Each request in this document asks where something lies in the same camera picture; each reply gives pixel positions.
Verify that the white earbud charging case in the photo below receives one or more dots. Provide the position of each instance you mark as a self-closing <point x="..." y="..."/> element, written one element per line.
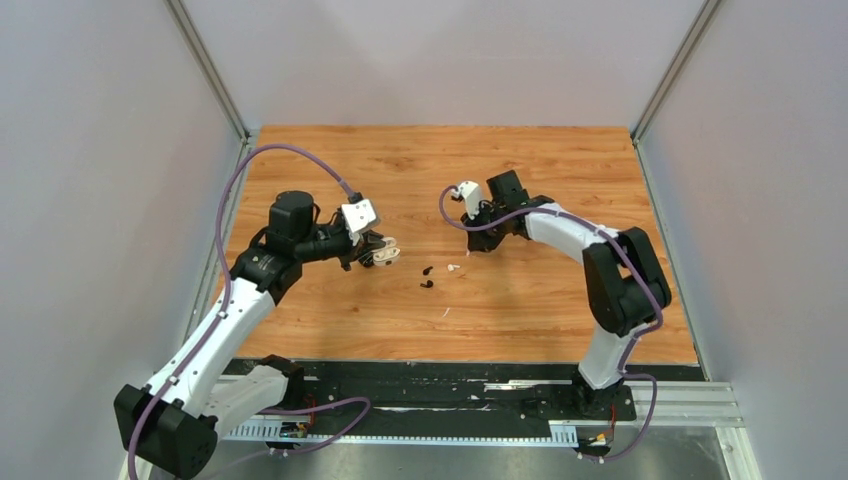
<point x="387" y="254"/>

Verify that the aluminium frame post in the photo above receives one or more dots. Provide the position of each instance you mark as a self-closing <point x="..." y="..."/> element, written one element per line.
<point x="192" y="37"/>
<point x="693" y="36"/>

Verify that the right aluminium frame post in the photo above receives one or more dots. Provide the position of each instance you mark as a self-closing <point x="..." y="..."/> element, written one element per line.
<point x="693" y="36"/>

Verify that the black earbud charging case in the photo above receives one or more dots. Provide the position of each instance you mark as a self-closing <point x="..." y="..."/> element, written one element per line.
<point x="366" y="260"/>

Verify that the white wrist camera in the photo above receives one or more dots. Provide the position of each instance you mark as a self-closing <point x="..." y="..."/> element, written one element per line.
<point x="470" y="194"/>
<point x="359" y="216"/>

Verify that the left aluminium frame post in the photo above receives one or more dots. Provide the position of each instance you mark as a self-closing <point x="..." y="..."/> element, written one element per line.
<point x="192" y="37"/>

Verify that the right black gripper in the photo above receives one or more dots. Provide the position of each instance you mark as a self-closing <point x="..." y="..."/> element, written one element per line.
<point x="477" y="241"/>

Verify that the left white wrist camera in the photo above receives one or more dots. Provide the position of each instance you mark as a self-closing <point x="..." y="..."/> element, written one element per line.
<point x="359" y="216"/>

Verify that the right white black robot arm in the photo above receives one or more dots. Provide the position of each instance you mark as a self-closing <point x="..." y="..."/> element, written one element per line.
<point x="626" y="287"/>

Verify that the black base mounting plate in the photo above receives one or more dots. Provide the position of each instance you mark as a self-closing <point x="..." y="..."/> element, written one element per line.
<point x="455" y="400"/>

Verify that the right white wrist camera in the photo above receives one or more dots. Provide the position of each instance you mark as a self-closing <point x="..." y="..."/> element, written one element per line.
<point x="470" y="194"/>

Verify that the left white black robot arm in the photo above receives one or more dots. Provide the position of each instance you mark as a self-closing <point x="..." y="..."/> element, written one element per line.
<point x="176" y="420"/>

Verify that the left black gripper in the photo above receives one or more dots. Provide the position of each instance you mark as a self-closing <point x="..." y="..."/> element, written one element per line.
<point x="369" y="240"/>

